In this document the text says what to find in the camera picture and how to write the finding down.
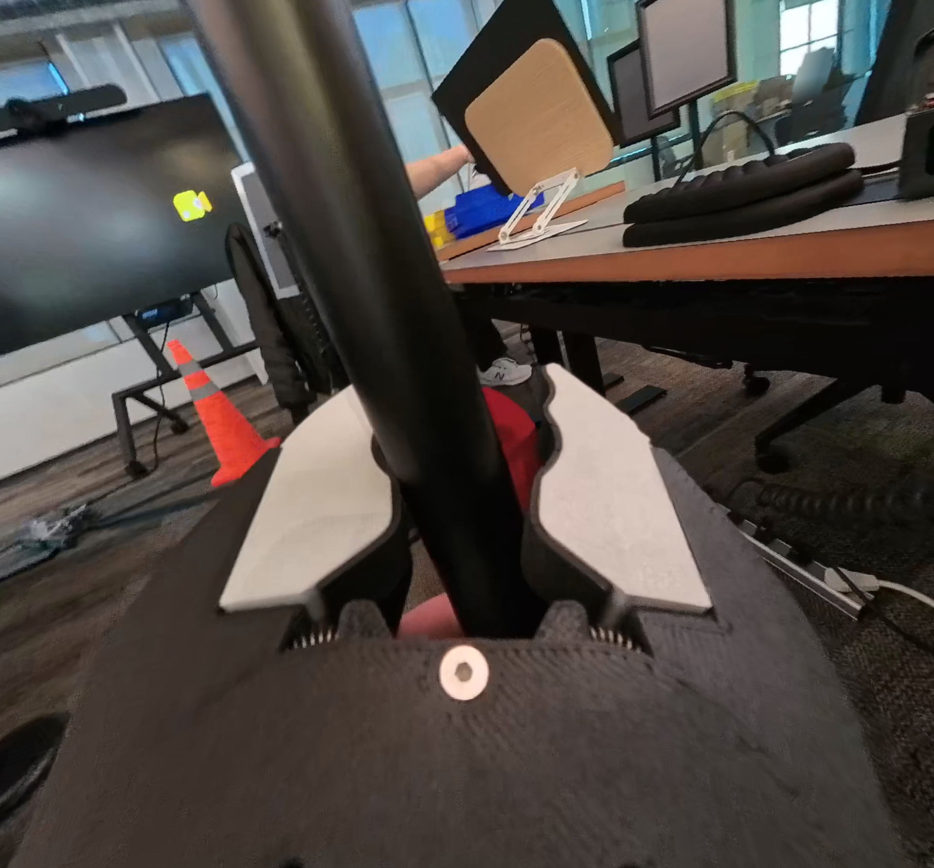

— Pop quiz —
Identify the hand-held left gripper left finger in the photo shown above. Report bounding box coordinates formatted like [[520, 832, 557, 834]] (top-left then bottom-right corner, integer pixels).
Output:
[[219, 388, 413, 622]]

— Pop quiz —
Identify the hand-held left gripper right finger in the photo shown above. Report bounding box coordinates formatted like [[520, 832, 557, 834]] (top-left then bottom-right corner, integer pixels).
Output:
[[520, 363, 714, 630]]

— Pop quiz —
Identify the another person's forearm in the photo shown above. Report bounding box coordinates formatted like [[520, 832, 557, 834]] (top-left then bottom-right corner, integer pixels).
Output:
[[403, 146, 474, 198]]

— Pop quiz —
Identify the blue plastic box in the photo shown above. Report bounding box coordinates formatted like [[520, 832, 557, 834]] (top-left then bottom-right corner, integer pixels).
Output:
[[444, 182, 544, 238]]

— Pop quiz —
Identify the black box device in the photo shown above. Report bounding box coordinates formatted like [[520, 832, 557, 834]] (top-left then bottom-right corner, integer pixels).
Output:
[[898, 109, 934, 199]]

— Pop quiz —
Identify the orange traffic cone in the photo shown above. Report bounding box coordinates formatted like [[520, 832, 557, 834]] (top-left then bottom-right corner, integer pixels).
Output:
[[168, 339, 282, 488]]

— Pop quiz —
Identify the black jacket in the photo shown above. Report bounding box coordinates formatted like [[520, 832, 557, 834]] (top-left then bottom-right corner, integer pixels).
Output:
[[225, 222, 344, 424]]

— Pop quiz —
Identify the grey power strip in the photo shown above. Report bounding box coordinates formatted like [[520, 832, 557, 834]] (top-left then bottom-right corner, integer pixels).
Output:
[[730, 511, 880, 621]]

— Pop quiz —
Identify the black office chair base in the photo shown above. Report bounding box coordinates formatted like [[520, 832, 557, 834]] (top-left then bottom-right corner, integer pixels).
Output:
[[744, 365, 934, 475]]

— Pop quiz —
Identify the black television cart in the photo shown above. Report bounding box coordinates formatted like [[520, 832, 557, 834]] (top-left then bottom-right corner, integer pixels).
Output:
[[111, 292, 264, 478]]

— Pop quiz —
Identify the grey desk with wood edge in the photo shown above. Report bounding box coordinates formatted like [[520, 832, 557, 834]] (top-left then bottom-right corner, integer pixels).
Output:
[[436, 109, 934, 417]]

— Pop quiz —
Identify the black pole stand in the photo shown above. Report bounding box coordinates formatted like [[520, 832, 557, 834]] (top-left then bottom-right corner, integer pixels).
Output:
[[149, 0, 544, 639]]

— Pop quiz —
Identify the white framed panel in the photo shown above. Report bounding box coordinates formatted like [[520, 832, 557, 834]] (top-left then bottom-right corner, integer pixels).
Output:
[[231, 162, 300, 296]]

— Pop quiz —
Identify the black padded wrist rest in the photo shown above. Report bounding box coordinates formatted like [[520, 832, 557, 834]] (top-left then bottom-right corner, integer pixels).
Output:
[[624, 142, 856, 223], [622, 169, 867, 248]]

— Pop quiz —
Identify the large black television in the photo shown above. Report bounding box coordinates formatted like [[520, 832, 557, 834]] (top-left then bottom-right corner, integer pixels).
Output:
[[0, 93, 252, 357]]

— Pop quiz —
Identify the wooden document stand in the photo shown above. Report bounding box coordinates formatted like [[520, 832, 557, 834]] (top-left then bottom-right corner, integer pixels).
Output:
[[464, 38, 615, 252]]

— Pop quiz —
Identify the black computer monitor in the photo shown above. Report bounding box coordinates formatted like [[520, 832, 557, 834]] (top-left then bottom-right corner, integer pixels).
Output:
[[607, 40, 683, 148], [635, 0, 738, 121]]

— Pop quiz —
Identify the black webcam bar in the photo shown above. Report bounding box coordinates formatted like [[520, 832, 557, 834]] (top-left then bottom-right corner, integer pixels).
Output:
[[0, 84, 128, 132]]

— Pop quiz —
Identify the black backed sheet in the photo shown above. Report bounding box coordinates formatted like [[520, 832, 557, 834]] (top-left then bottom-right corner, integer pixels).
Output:
[[431, 0, 623, 196]]

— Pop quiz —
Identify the coiled black cable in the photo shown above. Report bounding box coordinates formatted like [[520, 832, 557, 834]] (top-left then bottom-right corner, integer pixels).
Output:
[[759, 478, 934, 519]]

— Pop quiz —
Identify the tangle of cables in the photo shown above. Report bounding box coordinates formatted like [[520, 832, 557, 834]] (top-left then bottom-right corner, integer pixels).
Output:
[[0, 503, 99, 577]]

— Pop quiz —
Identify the white cable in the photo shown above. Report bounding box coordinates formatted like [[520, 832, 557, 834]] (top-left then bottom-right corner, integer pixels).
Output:
[[839, 569, 934, 610]]

